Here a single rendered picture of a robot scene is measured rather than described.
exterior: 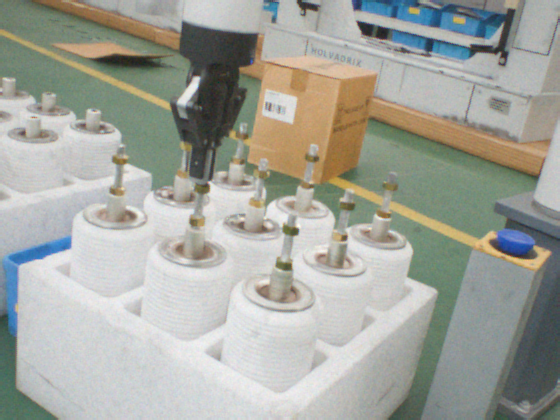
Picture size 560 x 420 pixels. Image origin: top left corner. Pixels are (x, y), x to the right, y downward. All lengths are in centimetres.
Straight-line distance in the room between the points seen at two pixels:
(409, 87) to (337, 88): 111
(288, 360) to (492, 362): 24
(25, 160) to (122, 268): 33
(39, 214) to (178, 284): 39
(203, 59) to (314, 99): 121
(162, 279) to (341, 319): 20
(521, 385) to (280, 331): 50
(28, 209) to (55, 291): 26
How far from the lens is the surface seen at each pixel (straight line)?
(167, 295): 71
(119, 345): 74
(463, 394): 81
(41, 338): 85
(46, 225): 106
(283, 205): 91
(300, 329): 65
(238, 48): 64
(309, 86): 183
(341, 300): 74
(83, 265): 80
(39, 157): 106
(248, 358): 67
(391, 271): 85
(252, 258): 79
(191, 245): 72
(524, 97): 264
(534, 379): 105
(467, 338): 78
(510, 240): 75
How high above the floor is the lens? 56
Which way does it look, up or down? 21 degrees down
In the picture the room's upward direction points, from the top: 10 degrees clockwise
